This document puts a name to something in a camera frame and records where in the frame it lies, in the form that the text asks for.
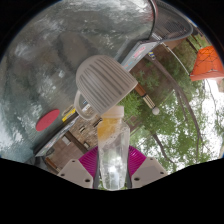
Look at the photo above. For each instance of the clear white-capped drink bottle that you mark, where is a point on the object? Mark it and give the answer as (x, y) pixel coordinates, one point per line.
(113, 153)

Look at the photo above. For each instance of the blue yellow striped cone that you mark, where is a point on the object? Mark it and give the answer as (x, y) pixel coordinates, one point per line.
(152, 55)

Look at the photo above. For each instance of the flat round red coaster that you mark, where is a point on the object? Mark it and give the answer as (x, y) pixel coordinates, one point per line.
(47, 120)

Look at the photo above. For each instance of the white ceramic mug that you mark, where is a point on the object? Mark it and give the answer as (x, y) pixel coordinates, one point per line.
(105, 81)

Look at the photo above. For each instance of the orange canopy tent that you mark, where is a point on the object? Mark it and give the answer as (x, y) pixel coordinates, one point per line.
(208, 65)

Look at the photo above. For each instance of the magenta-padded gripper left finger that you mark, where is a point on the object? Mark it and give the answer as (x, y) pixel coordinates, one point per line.
(85, 163)

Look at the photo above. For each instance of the yellow card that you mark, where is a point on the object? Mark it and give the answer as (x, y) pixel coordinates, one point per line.
(68, 115)

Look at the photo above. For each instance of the silver laptop with stickers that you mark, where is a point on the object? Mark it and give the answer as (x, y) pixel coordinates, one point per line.
(138, 55)

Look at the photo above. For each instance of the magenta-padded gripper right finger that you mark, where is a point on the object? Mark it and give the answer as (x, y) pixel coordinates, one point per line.
(140, 163)

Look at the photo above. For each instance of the globe-topped lamp post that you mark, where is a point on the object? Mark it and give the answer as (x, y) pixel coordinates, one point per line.
(145, 96)

